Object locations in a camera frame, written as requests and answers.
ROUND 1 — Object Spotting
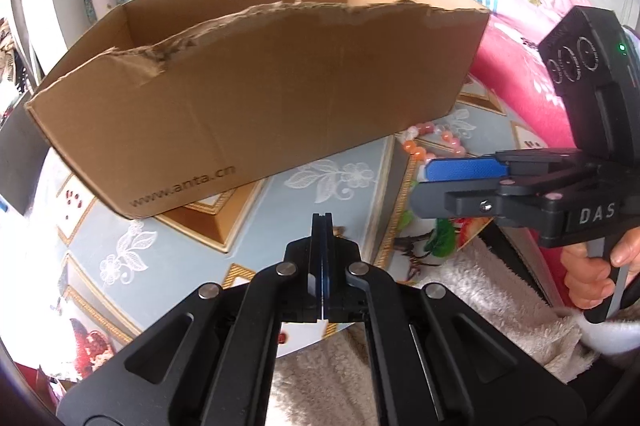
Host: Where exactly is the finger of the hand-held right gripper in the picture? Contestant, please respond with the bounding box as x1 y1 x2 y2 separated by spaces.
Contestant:
410 176 570 220
420 147 584 183

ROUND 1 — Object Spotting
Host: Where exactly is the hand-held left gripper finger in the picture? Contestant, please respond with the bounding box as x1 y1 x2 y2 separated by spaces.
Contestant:
57 212 327 426
323 212 586 426

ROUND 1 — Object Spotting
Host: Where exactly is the pink white bead bracelet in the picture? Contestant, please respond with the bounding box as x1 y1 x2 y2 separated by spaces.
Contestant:
401 120 469 168

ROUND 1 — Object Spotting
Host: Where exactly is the brown cardboard box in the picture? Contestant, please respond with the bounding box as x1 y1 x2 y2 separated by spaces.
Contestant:
24 0 491 221

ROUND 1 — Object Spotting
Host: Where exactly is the person's right hand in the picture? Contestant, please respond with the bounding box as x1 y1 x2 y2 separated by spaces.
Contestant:
560 225 640 311

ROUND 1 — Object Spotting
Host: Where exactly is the pink blanket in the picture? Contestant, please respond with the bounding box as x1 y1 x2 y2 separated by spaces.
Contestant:
467 0 640 149

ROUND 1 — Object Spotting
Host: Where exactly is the white fleece garment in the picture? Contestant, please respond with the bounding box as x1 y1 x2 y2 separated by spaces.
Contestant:
272 233 601 426

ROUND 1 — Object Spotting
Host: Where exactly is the fruit print tablecloth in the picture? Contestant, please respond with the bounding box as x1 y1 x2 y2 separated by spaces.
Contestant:
47 76 568 382

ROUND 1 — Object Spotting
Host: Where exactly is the grey cabinet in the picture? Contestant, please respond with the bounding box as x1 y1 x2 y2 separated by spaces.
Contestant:
0 105 49 215

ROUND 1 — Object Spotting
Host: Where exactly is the pile of clothes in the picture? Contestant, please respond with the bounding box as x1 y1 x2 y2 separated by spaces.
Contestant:
0 16 42 107

